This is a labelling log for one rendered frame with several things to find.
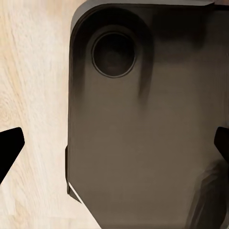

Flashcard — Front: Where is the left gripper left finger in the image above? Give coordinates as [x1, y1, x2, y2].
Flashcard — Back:
[0, 127, 25, 184]

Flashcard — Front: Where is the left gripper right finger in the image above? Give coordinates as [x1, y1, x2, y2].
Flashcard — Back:
[214, 127, 229, 165]

